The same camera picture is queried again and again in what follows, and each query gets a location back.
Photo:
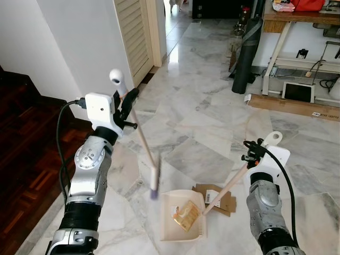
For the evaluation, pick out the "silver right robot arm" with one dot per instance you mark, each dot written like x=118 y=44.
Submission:
x=265 y=204

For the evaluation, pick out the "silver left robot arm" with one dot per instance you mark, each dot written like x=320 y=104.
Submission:
x=90 y=170

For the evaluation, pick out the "long flat cardboard box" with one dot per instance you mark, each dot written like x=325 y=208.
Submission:
x=287 y=106

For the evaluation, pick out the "small brown cardboard piece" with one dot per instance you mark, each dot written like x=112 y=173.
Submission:
x=207 y=189

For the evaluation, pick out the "beige louvered door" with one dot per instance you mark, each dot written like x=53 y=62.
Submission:
x=133 y=37

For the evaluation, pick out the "white-framed tablet screen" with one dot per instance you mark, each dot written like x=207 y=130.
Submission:
x=298 y=92

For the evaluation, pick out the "black rolled mat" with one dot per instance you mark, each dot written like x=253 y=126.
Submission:
x=247 y=58

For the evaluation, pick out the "dark wooden staircase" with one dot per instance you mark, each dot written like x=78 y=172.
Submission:
x=26 y=149

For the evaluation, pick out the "black cabinet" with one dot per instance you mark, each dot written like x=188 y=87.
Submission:
x=218 y=8

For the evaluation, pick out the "wooden table with white legs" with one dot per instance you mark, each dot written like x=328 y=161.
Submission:
x=297 y=17

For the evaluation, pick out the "red bag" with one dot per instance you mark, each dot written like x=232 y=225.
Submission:
x=307 y=4

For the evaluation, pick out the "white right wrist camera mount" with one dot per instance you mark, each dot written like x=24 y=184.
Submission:
x=276 y=162

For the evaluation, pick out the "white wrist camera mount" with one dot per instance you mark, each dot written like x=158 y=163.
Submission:
x=276 y=162
x=98 y=109

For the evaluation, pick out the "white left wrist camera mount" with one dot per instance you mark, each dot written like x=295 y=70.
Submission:
x=98 y=109

